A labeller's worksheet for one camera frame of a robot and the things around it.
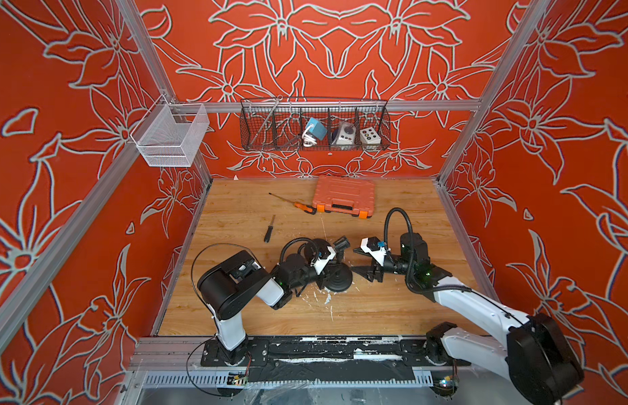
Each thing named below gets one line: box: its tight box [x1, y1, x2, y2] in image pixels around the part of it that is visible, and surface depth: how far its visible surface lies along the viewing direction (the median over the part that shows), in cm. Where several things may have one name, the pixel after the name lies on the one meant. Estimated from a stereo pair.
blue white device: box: [301, 117, 328, 148], surface depth 86 cm
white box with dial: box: [331, 121, 357, 146], surface depth 93 cm
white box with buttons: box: [359, 126, 382, 145], surface depth 96 cm
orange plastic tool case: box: [312, 175, 375, 219], surface depth 108 cm
